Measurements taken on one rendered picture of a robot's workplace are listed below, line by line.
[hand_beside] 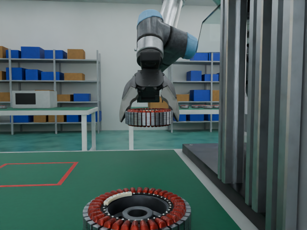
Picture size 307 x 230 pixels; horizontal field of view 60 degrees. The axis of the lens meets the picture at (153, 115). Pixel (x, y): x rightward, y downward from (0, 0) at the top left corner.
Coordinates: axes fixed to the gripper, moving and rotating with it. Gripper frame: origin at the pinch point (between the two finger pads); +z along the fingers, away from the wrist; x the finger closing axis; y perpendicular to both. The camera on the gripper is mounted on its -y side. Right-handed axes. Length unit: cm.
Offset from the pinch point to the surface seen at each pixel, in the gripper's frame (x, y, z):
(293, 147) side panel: -12.8, -35.3, 20.0
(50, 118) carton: 254, 512, -256
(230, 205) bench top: -12.0, -16.7, 21.7
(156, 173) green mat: -1.6, -4.4, 13.8
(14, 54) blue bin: 328, 425, -381
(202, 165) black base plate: -10.8, -3.9, 12.2
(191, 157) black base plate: -9.8, 4.2, 7.8
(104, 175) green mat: 8.1, -5.8, 14.6
